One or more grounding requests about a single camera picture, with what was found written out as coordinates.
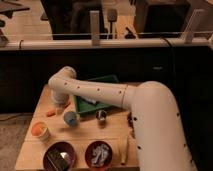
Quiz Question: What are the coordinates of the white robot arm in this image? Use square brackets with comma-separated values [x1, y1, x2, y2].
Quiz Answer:
[48, 66, 198, 171]

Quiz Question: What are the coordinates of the left grey post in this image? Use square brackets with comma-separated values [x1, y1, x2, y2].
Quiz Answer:
[90, 11, 100, 46]

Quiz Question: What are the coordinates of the right grey post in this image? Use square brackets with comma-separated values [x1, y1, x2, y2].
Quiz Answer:
[181, 9, 205, 43]

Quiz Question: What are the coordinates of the black box in bowl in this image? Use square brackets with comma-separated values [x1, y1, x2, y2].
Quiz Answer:
[46, 149, 69, 171]

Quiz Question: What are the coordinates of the purple bowl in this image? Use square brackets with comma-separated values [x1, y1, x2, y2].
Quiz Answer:
[43, 141, 76, 171]

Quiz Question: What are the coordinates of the green plastic tray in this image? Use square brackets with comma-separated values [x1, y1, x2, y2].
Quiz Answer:
[73, 75, 119, 117]

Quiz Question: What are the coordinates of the crumpled grey foil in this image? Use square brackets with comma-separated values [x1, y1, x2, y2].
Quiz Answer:
[91, 144, 109, 167]

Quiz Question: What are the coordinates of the grey post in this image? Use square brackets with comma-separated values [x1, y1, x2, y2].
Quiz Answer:
[181, 9, 205, 43]
[90, 11, 100, 46]

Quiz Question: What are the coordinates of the blue plastic cup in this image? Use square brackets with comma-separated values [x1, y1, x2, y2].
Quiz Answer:
[63, 111, 78, 127]

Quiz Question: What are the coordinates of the blue grey sponge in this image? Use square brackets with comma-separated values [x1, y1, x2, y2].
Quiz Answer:
[85, 99, 97, 105]

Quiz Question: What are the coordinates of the white rail bar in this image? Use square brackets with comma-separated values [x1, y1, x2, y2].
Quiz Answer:
[0, 37, 213, 51]

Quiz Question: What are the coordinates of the red bowl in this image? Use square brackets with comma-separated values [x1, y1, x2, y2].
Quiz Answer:
[85, 141, 113, 171]

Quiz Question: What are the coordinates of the bunch of dark grapes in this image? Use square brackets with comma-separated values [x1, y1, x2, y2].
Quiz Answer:
[127, 113, 133, 128]

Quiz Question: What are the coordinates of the orange ball in cup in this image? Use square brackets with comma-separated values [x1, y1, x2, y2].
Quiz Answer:
[31, 122, 50, 141]

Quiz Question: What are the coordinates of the wooden stand background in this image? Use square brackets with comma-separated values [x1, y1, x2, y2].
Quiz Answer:
[115, 15, 138, 39]

